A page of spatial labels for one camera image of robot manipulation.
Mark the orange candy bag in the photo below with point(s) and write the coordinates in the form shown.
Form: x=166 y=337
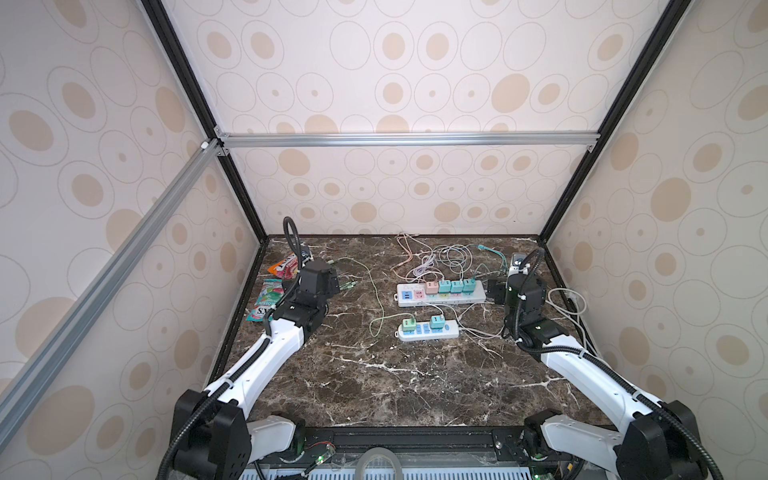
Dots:
x=285 y=269

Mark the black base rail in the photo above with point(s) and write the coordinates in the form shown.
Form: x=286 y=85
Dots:
x=491 y=446

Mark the short blue power strip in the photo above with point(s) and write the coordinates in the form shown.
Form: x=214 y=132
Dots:
x=421 y=331

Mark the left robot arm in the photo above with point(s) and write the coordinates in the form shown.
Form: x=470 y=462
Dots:
x=212 y=436

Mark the long multicolour power strip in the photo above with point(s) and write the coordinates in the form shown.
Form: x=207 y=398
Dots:
x=414 y=295

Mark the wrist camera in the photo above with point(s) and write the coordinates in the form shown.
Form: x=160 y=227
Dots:
x=518 y=264
x=306 y=254

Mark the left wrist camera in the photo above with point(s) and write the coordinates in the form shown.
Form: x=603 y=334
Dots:
x=306 y=254

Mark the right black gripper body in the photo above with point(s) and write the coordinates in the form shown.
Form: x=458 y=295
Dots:
x=499 y=288

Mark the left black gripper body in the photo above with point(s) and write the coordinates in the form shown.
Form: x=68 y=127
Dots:
x=332 y=286

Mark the silver aluminium rail back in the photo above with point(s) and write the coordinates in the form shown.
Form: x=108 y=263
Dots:
x=228 y=141

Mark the silver aluminium rail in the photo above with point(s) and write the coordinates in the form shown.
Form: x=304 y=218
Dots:
x=228 y=141
x=49 y=359

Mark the green Fox's candy bag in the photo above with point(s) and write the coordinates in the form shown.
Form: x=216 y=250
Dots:
x=270 y=294

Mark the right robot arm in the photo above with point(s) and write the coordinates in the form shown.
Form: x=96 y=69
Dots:
x=649 y=439

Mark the pink charger cube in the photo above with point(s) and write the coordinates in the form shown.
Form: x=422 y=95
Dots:
x=419 y=265

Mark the teal charger with white cable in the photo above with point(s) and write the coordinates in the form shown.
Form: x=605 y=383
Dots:
x=458 y=259

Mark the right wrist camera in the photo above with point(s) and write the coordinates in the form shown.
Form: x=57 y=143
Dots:
x=518 y=264

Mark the silver aluminium rail left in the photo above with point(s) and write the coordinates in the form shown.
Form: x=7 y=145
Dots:
x=49 y=359

